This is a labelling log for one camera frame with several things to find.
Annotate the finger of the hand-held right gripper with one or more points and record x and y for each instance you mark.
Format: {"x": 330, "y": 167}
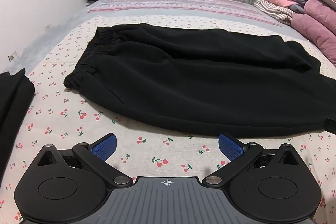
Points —
{"x": 331, "y": 126}

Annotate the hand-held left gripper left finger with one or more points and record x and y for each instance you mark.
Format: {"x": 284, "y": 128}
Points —
{"x": 103, "y": 148}

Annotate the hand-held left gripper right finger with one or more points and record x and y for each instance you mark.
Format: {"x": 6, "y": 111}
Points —
{"x": 231, "y": 147}

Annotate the black pants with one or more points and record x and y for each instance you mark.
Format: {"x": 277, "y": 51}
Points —
{"x": 199, "y": 82}

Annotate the cherry print bed sheet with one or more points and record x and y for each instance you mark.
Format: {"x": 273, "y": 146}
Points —
{"x": 157, "y": 150}

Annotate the black folded garment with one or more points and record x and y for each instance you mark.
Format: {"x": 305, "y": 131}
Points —
{"x": 13, "y": 103}

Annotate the mauve quilt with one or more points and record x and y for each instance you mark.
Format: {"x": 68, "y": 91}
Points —
{"x": 315, "y": 22}

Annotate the blue-grey cloth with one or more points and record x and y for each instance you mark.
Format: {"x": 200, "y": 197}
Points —
{"x": 296, "y": 2}

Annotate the striped garment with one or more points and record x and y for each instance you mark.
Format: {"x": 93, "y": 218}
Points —
{"x": 273, "y": 10}

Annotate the pink striped blanket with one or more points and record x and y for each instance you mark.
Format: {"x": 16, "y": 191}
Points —
{"x": 170, "y": 3}

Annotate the white wall socket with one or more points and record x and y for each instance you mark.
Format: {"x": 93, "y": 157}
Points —
{"x": 47, "y": 27}
{"x": 11, "y": 57}

